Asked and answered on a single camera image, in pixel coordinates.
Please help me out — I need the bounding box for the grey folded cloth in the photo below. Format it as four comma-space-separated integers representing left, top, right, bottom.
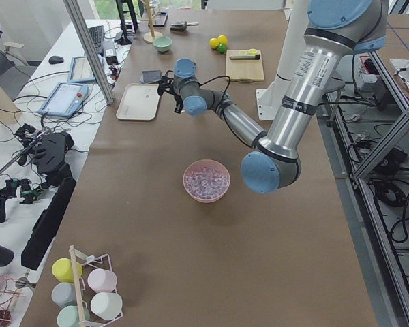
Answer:
140, 69, 162, 84

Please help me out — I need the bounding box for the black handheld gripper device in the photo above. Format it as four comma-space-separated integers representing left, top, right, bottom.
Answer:
14, 123, 74, 189

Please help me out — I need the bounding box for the wooden cutting board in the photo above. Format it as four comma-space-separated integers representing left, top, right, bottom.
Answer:
226, 50, 264, 82

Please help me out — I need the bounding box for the mint green cup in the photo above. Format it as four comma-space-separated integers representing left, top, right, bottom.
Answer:
57, 305, 80, 327

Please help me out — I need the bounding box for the cream rabbit tray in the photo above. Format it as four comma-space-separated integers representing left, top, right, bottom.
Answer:
116, 83, 160, 121

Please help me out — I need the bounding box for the rear teach pendant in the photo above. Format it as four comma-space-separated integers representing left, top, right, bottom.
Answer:
68, 56, 96, 83

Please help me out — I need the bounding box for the lower yellow lemon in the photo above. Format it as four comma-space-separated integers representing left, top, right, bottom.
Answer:
209, 37, 219, 50

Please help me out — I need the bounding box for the pile of ice cubes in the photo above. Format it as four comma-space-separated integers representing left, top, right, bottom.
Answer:
185, 161, 230, 200

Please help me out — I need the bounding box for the grey blue cup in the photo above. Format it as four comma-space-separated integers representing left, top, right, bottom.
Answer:
51, 283, 76, 308

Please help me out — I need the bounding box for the green lime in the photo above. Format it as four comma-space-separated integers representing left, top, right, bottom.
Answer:
217, 44, 227, 54

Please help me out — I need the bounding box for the pink cup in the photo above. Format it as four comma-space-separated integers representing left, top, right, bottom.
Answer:
87, 268, 117, 293

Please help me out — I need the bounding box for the steel muddler black tip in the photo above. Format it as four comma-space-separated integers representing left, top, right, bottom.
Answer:
229, 54, 261, 61

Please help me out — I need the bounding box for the pink bowl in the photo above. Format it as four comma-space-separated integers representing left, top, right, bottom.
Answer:
182, 159, 232, 204

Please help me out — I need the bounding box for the teach pendant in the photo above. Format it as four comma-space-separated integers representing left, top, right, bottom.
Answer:
68, 56, 96, 83
38, 82, 89, 118

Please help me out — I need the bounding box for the black keyboard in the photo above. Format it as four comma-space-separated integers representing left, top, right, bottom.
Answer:
88, 25, 104, 55

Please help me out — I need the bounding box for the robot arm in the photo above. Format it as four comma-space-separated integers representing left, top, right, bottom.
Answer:
157, 1, 388, 193

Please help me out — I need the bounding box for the black flat box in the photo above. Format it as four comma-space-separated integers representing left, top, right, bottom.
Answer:
152, 12, 168, 27

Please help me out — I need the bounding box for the white cup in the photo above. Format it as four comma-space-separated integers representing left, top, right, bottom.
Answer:
90, 292, 123, 320

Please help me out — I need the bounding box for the upper yellow lemon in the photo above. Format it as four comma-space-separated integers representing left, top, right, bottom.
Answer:
217, 35, 228, 45

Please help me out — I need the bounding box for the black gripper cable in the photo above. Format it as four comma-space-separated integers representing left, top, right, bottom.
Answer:
163, 70, 256, 149

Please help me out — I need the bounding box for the front teach pendant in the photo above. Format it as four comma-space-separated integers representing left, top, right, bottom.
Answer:
38, 82, 89, 118

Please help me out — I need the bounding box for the steel ice scoop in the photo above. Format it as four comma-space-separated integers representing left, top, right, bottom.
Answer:
170, 21, 200, 32

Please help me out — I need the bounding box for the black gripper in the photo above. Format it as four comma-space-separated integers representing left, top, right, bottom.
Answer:
157, 70, 183, 114

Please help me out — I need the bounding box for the mint green bowl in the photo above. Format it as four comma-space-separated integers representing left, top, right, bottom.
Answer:
152, 36, 172, 53

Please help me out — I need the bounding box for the yellow lemon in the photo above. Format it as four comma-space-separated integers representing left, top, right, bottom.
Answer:
217, 35, 228, 45
209, 37, 219, 50

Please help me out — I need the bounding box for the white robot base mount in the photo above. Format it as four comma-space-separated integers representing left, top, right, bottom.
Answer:
255, 0, 311, 121

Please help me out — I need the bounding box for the wooden stand with round base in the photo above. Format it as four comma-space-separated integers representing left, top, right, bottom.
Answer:
143, 0, 163, 44

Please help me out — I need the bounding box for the yellow cup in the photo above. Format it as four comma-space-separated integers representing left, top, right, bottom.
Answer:
51, 258, 74, 283

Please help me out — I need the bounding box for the white wire cup rack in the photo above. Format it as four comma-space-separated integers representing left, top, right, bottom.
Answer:
69, 245, 123, 326

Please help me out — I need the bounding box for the black computer mouse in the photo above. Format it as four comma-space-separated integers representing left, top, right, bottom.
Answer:
48, 55, 64, 65

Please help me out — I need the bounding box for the aluminium frame post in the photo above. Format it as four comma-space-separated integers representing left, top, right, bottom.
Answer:
63, 0, 114, 105

